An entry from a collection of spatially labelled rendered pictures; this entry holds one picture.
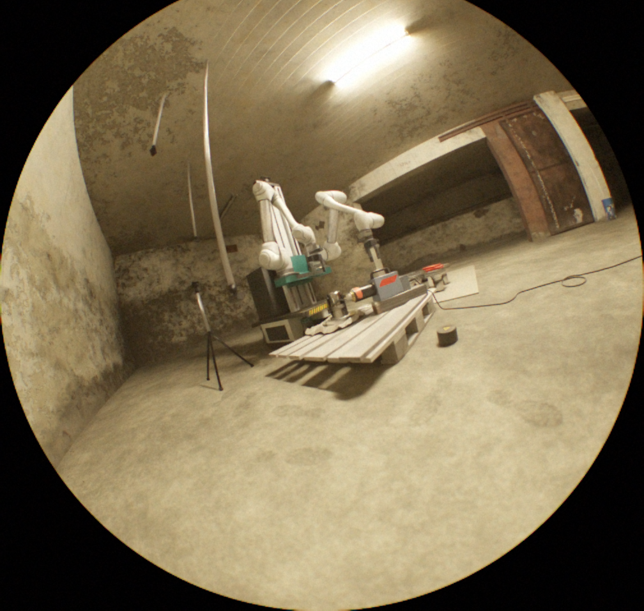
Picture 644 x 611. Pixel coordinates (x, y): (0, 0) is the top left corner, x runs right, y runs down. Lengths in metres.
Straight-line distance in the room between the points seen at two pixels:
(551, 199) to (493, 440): 4.97
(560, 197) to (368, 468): 5.33
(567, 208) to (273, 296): 5.62
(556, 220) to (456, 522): 5.10
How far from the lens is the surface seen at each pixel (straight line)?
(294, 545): 0.52
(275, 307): 2.01
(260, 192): 1.74
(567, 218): 5.37
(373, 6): 2.89
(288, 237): 2.24
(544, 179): 5.30
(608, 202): 5.23
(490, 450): 0.56
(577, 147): 5.93
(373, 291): 1.47
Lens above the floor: 0.45
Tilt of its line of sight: level
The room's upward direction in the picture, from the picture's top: 18 degrees counter-clockwise
